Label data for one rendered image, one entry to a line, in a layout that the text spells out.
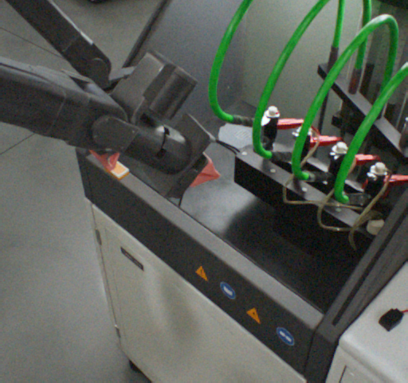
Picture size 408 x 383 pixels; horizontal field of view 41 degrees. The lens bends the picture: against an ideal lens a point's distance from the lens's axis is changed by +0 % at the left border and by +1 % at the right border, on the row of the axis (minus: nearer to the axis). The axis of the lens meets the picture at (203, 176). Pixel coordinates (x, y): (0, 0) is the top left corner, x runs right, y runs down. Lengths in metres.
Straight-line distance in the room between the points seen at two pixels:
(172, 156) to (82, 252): 1.62
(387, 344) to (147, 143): 0.50
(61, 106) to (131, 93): 0.11
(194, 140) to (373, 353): 0.43
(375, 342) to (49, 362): 1.35
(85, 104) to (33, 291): 1.69
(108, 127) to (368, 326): 0.54
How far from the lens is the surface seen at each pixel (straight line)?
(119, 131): 0.59
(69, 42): 0.97
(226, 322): 1.14
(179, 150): 0.68
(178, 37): 1.27
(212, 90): 0.89
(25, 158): 2.76
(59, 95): 0.55
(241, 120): 0.99
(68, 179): 2.58
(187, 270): 1.13
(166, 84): 0.63
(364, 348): 0.90
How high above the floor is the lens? 1.74
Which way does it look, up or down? 44 degrees down
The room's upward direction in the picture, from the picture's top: straight up
